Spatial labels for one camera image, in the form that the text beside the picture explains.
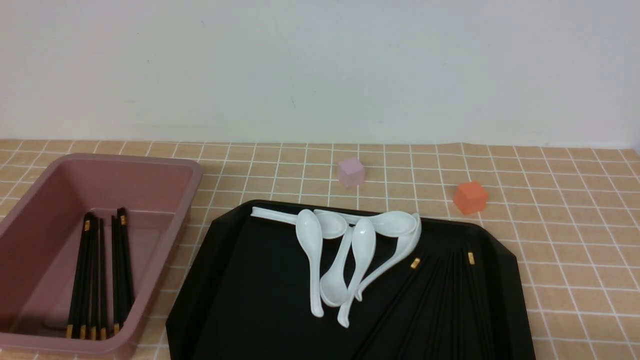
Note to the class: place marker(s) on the pink plastic bin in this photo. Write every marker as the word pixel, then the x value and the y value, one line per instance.
pixel 40 239

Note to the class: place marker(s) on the black chopstick in bin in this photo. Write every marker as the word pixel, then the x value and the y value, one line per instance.
pixel 78 283
pixel 124 244
pixel 95 280
pixel 103 287
pixel 85 317
pixel 115 276

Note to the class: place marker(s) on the orange cube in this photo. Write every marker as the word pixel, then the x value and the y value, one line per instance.
pixel 471 198

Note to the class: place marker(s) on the black chopstick gold band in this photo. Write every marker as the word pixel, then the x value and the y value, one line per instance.
pixel 483 320
pixel 386 313

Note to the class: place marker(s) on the white ceramic soup spoon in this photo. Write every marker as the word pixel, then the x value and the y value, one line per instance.
pixel 332 287
pixel 332 226
pixel 309 235
pixel 393 224
pixel 363 244
pixel 404 247

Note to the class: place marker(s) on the pale pink cube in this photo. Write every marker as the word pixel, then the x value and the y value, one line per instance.
pixel 350 172

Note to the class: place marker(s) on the black plastic tray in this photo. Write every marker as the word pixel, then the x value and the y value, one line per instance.
pixel 246 296

